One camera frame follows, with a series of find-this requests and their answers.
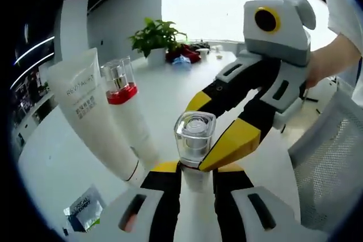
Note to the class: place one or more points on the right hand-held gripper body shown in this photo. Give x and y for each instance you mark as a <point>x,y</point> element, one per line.
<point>292,40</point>

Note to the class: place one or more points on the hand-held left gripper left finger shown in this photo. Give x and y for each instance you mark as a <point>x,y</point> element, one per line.
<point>158,196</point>

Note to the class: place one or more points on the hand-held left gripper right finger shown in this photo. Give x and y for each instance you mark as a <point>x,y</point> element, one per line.
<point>235,202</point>

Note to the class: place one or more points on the small white skincare bottle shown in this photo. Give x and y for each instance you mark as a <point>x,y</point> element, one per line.
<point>195,140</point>

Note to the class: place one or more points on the white skincare bottle red collar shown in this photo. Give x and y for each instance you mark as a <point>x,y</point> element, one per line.
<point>130,123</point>

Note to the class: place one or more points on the white skincare tube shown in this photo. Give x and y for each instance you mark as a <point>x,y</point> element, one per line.
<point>85,106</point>

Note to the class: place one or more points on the person's right hand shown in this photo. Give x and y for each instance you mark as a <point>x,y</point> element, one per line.
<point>326,63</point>

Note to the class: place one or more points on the black bundle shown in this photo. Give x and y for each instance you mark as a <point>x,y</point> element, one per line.
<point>201,45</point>

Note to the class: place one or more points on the red and blue items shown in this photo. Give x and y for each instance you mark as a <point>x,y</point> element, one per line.
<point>187,53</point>

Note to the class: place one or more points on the blue crumpled bag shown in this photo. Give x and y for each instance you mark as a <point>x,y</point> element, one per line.
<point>181,60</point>

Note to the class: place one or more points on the person's white shirt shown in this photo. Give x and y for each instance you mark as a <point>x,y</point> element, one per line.
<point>346,12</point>

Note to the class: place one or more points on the potted green plant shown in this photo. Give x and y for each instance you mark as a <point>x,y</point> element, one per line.
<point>154,36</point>

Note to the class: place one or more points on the white mesh office chair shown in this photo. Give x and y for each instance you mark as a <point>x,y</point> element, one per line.
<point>326,168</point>

